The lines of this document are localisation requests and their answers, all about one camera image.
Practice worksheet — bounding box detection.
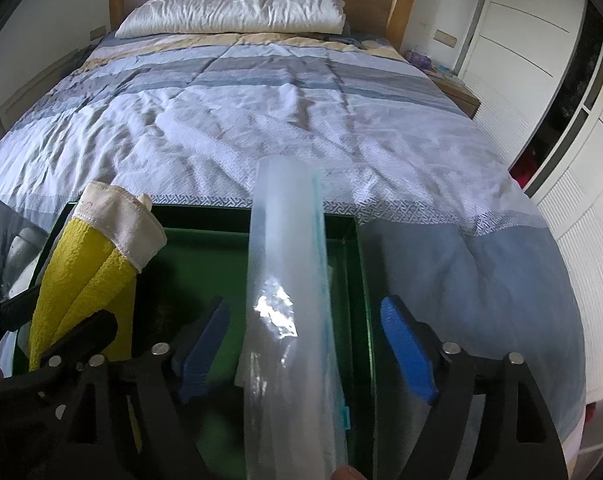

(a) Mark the wooden nightstand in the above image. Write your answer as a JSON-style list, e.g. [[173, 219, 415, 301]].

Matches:
[[424, 67, 482, 120]]

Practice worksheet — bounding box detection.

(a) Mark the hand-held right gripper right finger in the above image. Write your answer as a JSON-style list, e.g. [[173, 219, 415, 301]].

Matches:
[[380, 295, 569, 480]]

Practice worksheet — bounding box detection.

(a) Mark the person's right hand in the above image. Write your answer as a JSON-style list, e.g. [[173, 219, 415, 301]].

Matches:
[[331, 464, 369, 480]]

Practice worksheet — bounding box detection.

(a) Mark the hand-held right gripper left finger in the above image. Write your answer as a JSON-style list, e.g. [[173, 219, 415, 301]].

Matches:
[[31, 296, 232, 480]]

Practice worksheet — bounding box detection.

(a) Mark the clear plastic packet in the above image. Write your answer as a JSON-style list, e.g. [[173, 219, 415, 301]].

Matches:
[[234, 156, 352, 480]]

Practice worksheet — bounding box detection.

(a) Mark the white pillow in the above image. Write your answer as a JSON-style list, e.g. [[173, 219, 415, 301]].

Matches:
[[114, 0, 347, 39]]

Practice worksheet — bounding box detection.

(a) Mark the green tray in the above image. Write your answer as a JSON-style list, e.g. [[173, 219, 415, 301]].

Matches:
[[11, 201, 379, 480]]

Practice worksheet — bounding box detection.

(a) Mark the white wardrobe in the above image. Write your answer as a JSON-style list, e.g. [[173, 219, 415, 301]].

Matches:
[[456, 0, 603, 480]]

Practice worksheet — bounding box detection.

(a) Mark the yellow towel with white edge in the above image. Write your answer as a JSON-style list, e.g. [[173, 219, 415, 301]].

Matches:
[[28, 180, 168, 401]]

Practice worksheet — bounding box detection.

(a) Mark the red cloth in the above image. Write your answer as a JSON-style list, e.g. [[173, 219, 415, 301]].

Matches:
[[509, 152, 535, 188]]

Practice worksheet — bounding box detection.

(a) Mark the wooden bed with striped duvet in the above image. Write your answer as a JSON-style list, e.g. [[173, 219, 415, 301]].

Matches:
[[0, 30, 587, 466]]

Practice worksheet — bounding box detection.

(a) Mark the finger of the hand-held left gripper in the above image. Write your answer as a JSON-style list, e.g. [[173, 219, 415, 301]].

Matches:
[[0, 296, 32, 333], [0, 309, 119, 397]]

